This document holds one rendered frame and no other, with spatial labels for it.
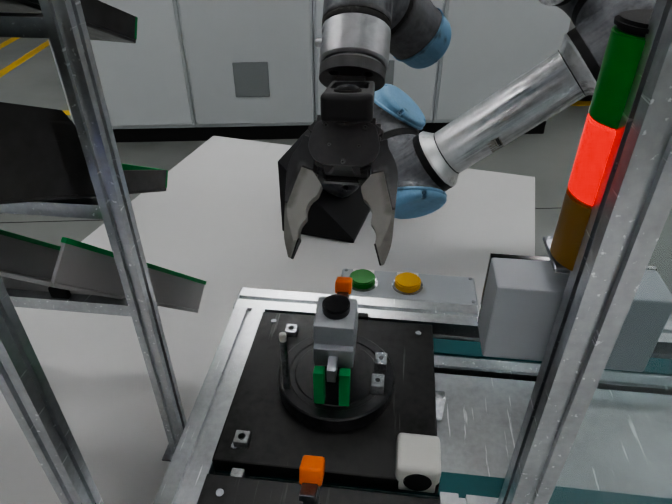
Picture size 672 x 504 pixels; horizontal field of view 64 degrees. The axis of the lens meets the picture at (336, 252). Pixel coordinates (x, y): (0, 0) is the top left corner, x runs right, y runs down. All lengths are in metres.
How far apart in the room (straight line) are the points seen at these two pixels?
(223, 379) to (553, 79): 0.66
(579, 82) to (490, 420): 0.53
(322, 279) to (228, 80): 2.73
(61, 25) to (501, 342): 0.41
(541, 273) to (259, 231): 0.81
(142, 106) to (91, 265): 3.27
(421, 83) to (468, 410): 3.10
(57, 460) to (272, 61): 3.23
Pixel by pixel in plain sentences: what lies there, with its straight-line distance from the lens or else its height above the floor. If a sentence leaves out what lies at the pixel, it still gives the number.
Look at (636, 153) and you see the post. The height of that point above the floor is 1.36.
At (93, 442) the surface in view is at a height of 0.86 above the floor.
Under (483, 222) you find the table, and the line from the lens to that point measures 1.21.
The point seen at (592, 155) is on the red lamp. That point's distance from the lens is 0.36.
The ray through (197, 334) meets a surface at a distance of 0.92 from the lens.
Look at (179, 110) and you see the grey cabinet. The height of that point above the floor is 0.23.
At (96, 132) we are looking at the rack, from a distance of 0.49.
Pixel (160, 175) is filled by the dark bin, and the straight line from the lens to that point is 0.62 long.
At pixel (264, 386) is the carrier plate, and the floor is 0.97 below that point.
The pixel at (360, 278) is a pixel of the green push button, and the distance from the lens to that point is 0.82.
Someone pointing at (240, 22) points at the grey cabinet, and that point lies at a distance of 3.53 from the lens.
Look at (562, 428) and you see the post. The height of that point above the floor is 1.13.
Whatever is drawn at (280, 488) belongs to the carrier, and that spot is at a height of 0.97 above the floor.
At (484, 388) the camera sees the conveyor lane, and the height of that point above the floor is 0.92.
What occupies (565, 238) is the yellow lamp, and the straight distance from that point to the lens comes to 0.39.
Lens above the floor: 1.48
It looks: 35 degrees down
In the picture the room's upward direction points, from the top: straight up
